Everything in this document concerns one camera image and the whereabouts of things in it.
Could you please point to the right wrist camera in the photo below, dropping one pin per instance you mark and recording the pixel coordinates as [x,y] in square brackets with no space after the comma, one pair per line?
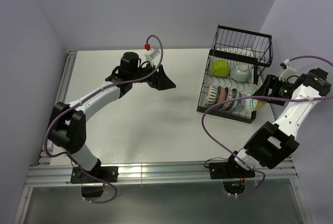
[288,70]

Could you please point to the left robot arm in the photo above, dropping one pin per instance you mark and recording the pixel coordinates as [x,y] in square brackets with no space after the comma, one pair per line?
[67,126]

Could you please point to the white bowl pink interior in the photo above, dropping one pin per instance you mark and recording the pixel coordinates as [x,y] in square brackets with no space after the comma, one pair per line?
[212,95]

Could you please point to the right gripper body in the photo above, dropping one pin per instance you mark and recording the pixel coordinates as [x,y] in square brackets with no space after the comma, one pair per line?
[281,89]

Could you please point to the blue triangle pattern bowl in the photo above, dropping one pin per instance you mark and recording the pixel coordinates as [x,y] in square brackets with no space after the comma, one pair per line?
[228,105]

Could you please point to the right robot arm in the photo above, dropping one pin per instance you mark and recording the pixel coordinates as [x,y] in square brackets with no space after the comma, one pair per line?
[274,142]

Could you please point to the celadon green bowl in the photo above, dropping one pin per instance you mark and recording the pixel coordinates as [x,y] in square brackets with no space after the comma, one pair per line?
[240,73]

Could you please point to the blue floral bowl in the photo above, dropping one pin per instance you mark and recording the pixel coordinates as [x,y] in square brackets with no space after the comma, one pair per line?
[238,101]

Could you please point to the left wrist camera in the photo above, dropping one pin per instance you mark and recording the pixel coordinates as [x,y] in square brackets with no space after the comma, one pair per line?
[151,54]

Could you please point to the yellow daisy bowl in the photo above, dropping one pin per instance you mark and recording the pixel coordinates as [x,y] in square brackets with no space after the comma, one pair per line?
[253,104]

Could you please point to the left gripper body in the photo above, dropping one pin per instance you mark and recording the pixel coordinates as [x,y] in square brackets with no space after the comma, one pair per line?
[153,81]

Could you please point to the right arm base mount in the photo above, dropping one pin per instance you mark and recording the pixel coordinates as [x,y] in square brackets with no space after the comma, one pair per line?
[223,172]

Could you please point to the aluminium frame rail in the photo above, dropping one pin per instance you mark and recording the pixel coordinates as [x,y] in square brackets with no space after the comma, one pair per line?
[157,142]

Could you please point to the green square bowl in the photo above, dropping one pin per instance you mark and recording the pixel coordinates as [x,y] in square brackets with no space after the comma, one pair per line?
[220,68]

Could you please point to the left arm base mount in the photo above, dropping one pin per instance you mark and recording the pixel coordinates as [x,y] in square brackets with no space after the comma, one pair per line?
[93,183]

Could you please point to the black wire dish rack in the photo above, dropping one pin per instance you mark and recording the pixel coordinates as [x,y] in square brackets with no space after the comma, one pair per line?
[236,47]

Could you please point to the leaf pattern bowl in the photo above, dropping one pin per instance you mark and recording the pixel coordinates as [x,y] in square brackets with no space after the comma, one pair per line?
[223,93]

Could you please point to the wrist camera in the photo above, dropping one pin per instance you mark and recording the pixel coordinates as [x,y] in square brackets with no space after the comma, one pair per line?
[151,54]
[288,70]

